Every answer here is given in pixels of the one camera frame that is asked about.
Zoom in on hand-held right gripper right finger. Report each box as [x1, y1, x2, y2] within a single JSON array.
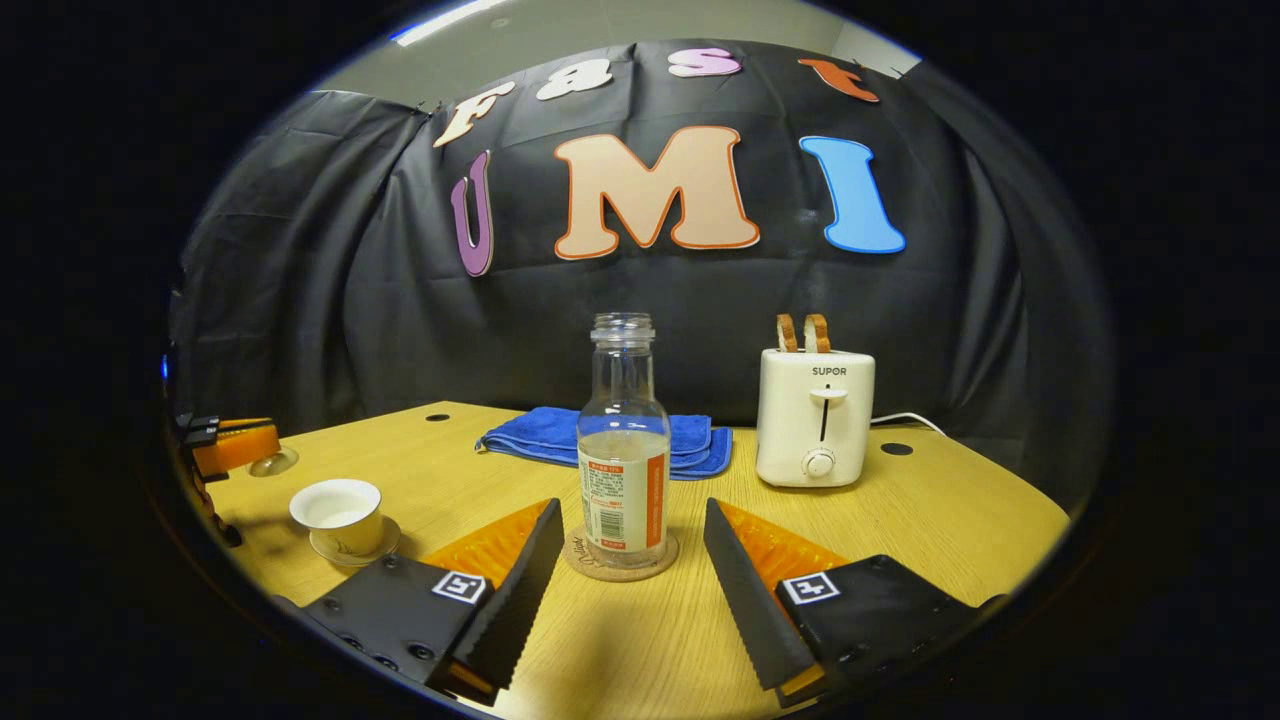
[[703, 497, 1006, 709]]

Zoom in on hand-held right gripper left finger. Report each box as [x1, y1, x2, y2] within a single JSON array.
[[270, 497, 567, 706]]

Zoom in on round cork coaster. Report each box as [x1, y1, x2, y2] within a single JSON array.
[[564, 527, 680, 583]]

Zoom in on beige ceramic teacup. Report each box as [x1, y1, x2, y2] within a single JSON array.
[[289, 478, 385, 557]]

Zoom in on clear plastic water bottle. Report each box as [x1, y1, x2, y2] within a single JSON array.
[[577, 312, 672, 570]]

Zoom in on beige ceramic saucer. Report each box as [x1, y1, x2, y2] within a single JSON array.
[[308, 515, 403, 568]]

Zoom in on folded blue towel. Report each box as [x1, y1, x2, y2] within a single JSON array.
[[475, 406, 734, 482]]

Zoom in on white toaster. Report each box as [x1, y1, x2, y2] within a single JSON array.
[[755, 347, 877, 489]]

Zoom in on black backdrop cloth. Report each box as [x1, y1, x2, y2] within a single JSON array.
[[165, 38, 1116, 501]]

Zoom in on white toaster cable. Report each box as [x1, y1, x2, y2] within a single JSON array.
[[868, 411, 949, 438]]

